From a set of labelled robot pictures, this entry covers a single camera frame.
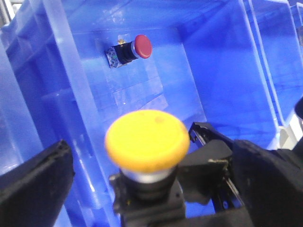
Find blue bin rear right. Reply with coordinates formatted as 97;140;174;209
246;0;303;126

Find yellow mushroom push button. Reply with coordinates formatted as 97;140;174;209
104;110;190;227

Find red mushroom push button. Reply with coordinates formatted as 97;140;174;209
105;35;152;68

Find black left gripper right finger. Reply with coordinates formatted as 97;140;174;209
178;122;303;227

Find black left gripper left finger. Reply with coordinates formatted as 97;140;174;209
0;140;75;227

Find blue bin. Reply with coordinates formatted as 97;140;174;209
0;46;71;227
4;0;287;227
246;0;303;126

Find blue bin front right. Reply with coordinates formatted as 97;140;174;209
4;0;287;227

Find blue bin front left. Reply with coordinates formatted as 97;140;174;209
0;46;71;227

